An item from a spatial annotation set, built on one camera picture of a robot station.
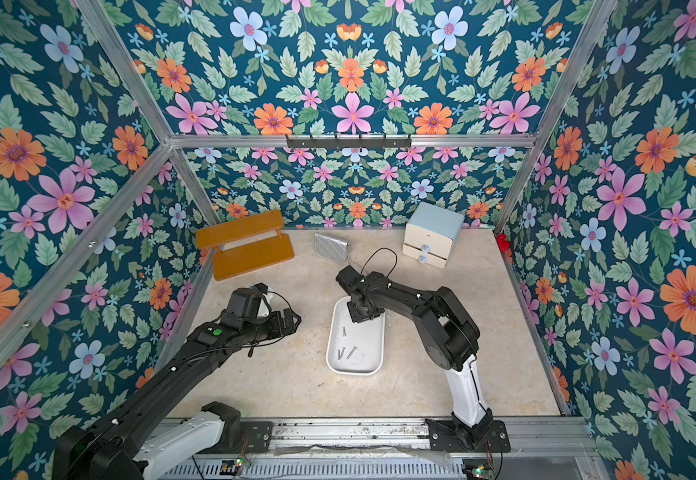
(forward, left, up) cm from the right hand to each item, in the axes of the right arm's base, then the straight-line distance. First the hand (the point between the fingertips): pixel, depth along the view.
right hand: (364, 312), depth 95 cm
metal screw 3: (-13, +3, -2) cm, 14 cm away
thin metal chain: (+21, +5, 0) cm, 21 cm away
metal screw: (-7, +6, -1) cm, 9 cm away
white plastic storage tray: (-8, -2, -1) cm, 8 cm away
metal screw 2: (-14, +7, -2) cm, 15 cm away
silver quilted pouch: (+23, +13, +5) cm, 27 cm away
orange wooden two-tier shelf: (+28, +47, 0) cm, 55 cm away
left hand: (-9, +19, +11) cm, 24 cm away
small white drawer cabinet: (+24, -22, +12) cm, 35 cm away
